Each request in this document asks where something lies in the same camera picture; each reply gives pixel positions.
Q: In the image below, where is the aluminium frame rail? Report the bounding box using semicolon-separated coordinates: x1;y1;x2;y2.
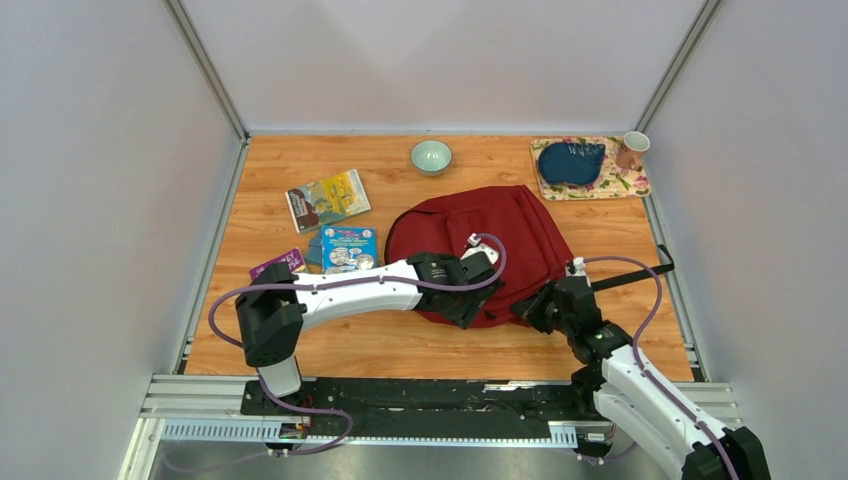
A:
119;374;743;480

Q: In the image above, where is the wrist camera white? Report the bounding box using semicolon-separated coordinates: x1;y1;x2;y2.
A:
565;257;587;277
461;233;500;265

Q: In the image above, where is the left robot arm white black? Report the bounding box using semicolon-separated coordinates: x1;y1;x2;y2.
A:
233;251;506;415

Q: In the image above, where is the dark red student backpack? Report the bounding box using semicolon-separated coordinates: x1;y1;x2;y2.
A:
383;185;574;328

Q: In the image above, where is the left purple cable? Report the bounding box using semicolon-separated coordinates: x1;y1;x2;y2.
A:
207;233;509;457

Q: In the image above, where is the dark blue leaf plate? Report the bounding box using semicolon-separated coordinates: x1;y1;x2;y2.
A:
537;142;606;186

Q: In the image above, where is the purple cable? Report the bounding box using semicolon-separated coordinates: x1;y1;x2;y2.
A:
207;233;509;457
577;255;740;480

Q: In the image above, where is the small blue wallet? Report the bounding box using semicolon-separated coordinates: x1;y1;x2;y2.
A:
304;232;323;267

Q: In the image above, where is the pink floral mug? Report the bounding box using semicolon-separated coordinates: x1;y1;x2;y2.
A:
615;131;651;170

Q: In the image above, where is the pale green ceramic bowl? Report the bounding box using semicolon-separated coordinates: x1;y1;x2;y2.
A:
410;139;453;176

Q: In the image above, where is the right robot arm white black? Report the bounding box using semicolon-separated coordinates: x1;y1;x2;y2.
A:
511;276;771;479

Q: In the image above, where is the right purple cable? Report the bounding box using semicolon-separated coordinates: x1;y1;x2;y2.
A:
577;255;740;480

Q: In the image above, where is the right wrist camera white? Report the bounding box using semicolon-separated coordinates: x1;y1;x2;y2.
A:
565;257;587;277

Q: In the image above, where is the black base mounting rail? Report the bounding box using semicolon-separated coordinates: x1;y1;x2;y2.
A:
239;377;619;439

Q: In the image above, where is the floral rectangular tray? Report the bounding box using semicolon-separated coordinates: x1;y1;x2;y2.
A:
530;135;651;201

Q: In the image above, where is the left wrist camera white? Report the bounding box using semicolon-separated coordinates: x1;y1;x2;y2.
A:
461;233;500;265

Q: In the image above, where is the blue comic paperback book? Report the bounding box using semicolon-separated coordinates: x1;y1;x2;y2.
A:
320;226;379;274

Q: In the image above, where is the purple treehouse book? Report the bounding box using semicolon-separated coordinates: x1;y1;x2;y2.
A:
248;248;308;282

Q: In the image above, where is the yellow teal cover book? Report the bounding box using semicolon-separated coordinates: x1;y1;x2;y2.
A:
285;169;372;234

